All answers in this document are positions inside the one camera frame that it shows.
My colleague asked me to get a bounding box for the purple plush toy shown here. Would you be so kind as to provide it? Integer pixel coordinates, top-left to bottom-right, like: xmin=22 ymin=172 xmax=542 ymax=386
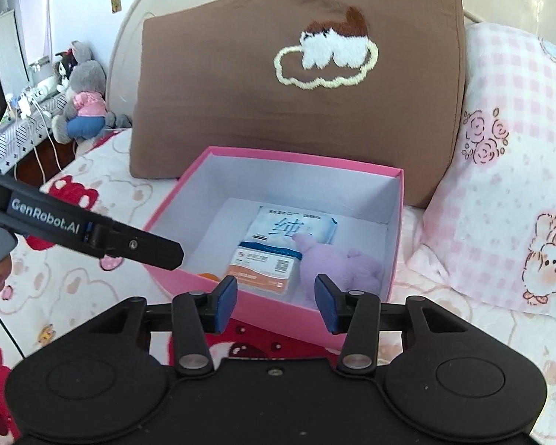
xmin=292 ymin=233 xmax=388 ymax=307

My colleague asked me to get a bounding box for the clear cotton pad pack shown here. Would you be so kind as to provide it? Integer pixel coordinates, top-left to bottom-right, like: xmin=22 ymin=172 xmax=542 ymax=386
xmin=226 ymin=238 xmax=302 ymax=300

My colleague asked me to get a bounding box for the orange makeup sponge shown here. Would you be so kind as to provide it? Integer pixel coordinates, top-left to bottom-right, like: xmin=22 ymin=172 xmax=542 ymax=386
xmin=198 ymin=273 xmax=220 ymax=282

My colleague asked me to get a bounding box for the patterned bedside table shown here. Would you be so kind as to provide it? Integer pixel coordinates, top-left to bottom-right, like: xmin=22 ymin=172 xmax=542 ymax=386
xmin=0 ymin=93 xmax=67 ymax=175

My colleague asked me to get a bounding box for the bear print bed blanket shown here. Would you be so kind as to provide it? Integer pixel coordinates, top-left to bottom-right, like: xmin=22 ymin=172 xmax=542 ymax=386
xmin=0 ymin=132 xmax=556 ymax=444

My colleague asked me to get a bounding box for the blue white tissue pack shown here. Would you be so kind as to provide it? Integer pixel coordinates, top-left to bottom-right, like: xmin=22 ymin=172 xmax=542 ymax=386
xmin=244 ymin=205 xmax=338 ymax=247

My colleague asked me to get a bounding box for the pink cardboard box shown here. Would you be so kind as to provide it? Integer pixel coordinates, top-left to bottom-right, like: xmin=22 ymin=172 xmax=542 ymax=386
xmin=147 ymin=147 xmax=404 ymax=349

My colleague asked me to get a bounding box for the grey plush doll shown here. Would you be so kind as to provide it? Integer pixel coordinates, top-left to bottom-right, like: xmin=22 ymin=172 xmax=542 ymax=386
xmin=52 ymin=40 xmax=132 ymax=145

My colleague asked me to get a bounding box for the black white plush doll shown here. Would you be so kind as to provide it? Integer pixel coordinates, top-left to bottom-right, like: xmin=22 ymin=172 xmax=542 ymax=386
xmin=53 ymin=49 xmax=78 ymax=93

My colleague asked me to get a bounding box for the pink checkered pillow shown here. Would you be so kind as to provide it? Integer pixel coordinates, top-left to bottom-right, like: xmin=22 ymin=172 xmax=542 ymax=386
xmin=408 ymin=23 xmax=556 ymax=318

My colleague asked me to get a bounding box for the brown cloud pillow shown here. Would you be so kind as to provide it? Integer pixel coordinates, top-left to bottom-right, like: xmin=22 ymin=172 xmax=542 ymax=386
xmin=130 ymin=0 xmax=466 ymax=208

